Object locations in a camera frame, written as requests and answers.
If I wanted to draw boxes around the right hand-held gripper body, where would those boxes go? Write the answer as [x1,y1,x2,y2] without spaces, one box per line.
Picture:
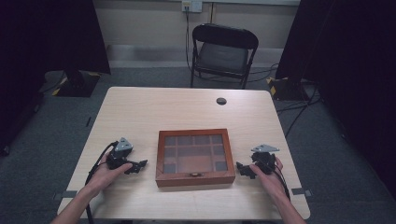
[250,144,280,175]

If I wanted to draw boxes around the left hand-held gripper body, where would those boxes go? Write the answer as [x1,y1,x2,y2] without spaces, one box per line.
[106,137,134,171]

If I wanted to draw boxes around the wooden box with glass lid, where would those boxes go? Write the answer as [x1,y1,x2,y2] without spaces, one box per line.
[155,128,236,189]

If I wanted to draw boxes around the person's right hand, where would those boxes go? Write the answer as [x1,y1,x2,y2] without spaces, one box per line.
[248,156,289,203]

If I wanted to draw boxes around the person's left hand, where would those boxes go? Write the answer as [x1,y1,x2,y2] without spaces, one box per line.
[84,152,134,198]

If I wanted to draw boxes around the grey tape strip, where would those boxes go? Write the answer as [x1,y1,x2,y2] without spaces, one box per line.
[52,189,78,202]
[290,188,313,198]

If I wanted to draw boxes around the black stand base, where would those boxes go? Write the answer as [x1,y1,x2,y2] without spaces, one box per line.
[51,70,102,98]
[266,76,310,102]

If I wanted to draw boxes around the black folding chair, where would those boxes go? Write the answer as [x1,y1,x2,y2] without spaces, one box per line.
[190,22,260,91]

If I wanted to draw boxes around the black curtain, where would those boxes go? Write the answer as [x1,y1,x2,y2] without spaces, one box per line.
[0,0,112,150]
[275,0,396,200]

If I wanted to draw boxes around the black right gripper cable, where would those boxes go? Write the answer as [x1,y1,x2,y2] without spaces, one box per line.
[270,161,291,202]

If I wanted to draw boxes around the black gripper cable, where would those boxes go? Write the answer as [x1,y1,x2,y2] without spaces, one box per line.
[270,161,291,202]
[84,140,120,224]

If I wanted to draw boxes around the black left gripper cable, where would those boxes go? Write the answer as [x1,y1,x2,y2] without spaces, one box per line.
[84,140,120,224]

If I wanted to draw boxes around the black floor cables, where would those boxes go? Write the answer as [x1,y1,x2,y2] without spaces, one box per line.
[248,63,323,138]

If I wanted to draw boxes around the black power cable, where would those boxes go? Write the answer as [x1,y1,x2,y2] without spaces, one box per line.
[184,6,200,76]

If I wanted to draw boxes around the white wall socket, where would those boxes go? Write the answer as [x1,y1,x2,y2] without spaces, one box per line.
[181,0,204,14]

